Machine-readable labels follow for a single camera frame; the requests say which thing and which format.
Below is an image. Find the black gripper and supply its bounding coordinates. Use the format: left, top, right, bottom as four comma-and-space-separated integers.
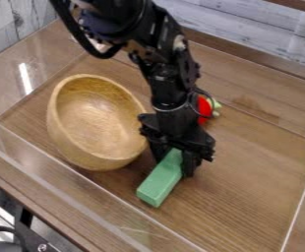
137, 106, 215, 177

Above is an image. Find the green rectangular stick block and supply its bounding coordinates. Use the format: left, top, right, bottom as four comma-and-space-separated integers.
135, 149, 183, 208

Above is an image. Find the brown wooden bowl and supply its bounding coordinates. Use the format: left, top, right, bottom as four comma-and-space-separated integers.
45, 74, 147, 171

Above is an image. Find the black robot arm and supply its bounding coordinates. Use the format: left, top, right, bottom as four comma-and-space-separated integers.
48, 0, 216, 177

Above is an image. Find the red toy strawberry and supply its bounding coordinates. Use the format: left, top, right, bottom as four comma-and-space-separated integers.
196, 96, 222, 125

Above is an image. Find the clear acrylic tray wall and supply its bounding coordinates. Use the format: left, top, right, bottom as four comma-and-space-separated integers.
0, 125, 204, 252

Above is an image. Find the black table frame leg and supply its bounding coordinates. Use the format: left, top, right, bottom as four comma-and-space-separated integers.
14, 207, 60, 252

